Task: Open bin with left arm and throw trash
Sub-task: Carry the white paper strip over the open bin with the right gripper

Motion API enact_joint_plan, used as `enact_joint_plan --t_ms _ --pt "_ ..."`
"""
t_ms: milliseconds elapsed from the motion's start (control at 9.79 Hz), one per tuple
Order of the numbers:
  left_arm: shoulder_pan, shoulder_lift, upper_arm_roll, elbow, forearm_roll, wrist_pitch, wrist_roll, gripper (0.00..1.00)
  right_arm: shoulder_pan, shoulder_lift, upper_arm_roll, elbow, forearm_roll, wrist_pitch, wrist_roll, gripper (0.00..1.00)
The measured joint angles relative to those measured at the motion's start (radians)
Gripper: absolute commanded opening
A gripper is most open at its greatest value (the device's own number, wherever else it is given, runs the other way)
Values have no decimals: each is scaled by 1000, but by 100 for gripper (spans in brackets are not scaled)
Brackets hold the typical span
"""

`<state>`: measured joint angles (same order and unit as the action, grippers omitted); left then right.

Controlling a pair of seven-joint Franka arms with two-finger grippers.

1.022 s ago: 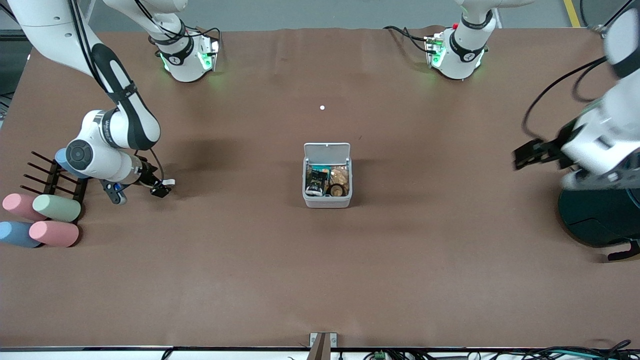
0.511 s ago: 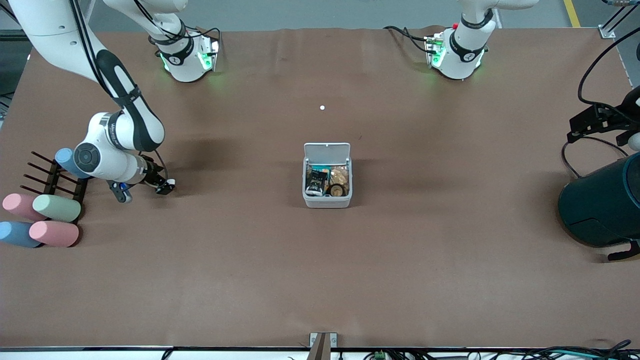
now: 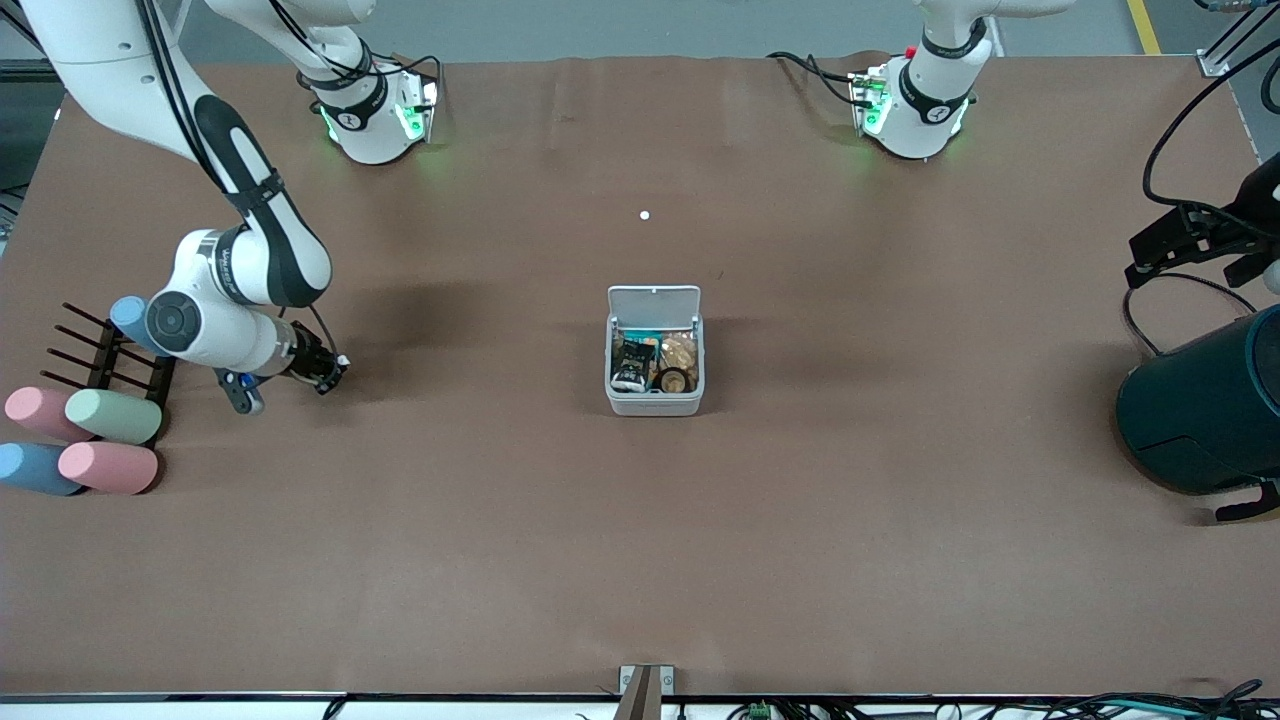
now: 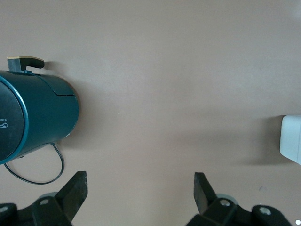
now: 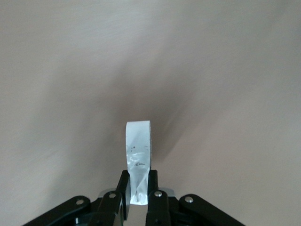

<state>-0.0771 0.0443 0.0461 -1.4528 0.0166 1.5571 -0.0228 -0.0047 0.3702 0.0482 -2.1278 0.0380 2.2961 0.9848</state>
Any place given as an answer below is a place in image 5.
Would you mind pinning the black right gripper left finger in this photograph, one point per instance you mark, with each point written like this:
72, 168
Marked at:
105, 207

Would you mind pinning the white tape strip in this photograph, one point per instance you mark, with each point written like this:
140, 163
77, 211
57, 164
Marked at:
137, 146

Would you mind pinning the brown table cover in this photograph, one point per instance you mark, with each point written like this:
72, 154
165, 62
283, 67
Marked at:
70, 70

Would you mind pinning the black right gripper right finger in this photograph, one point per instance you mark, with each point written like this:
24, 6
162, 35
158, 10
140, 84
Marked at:
160, 209

